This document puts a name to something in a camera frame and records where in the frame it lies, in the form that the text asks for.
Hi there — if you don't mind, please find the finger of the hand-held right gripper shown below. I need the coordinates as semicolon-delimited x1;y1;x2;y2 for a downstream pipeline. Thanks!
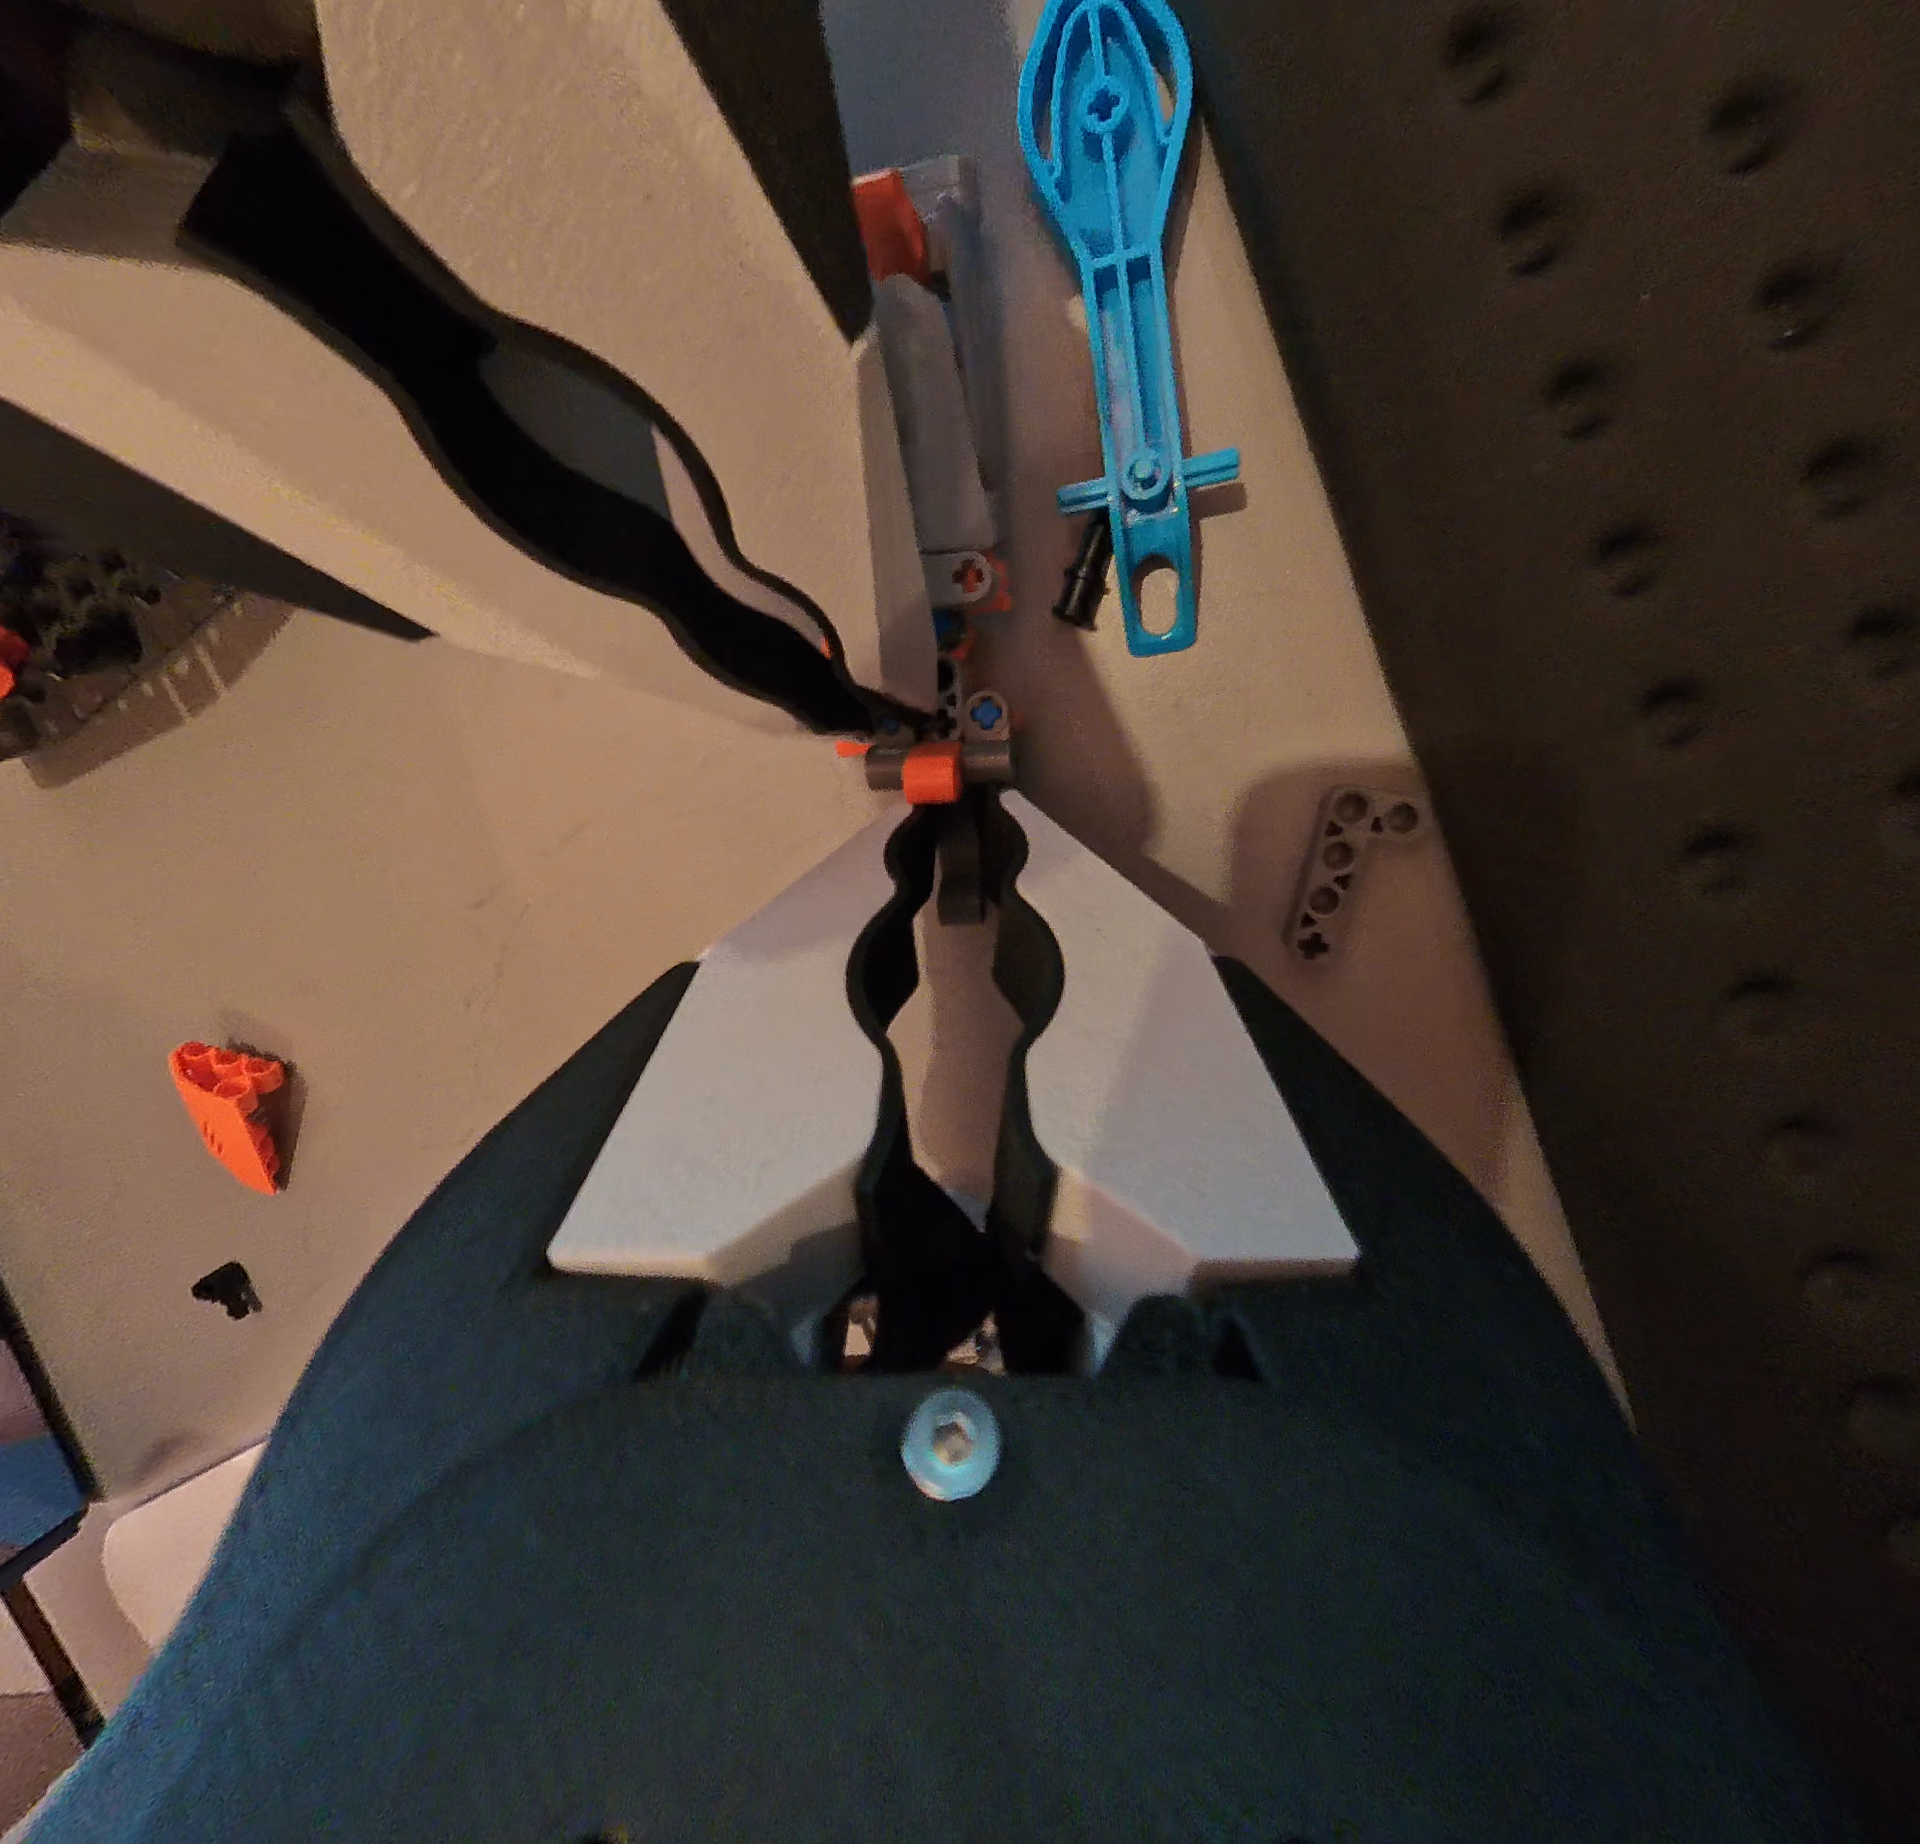
0;134;923;743
300;0;918;736

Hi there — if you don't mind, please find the orange wedge brick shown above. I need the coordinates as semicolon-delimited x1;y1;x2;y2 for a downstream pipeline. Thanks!
167;1041;290;1197

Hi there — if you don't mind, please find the grey angled beam brick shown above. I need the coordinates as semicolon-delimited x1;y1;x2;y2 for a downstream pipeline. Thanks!
1281;783;1428;964

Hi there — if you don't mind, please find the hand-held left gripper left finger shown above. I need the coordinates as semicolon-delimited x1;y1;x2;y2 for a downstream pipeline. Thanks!
547;801;928;1286

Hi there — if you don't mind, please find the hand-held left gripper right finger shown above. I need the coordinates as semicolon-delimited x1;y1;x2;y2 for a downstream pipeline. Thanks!
991;798;1363;1314

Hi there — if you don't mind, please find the grey tracked toy robot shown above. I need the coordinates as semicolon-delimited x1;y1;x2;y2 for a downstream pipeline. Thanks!
0;515;293;758

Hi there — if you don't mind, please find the blue plastic brick tool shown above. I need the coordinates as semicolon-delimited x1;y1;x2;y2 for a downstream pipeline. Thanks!
1019;0;1246;657

